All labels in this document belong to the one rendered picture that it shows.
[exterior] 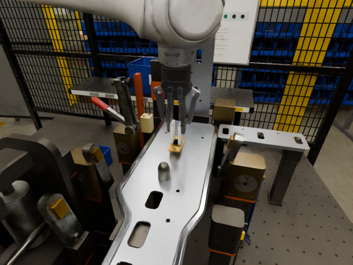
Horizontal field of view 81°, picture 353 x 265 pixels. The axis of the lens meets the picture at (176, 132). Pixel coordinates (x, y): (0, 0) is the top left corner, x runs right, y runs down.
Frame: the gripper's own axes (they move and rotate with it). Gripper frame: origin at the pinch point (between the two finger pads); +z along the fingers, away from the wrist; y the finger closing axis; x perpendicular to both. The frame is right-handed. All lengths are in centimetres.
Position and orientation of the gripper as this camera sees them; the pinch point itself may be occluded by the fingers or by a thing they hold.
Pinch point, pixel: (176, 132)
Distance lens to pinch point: 62.5
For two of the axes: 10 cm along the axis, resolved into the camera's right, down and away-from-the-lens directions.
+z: 0.0, 8.5, 5.3
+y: 9.7, 1.3, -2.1
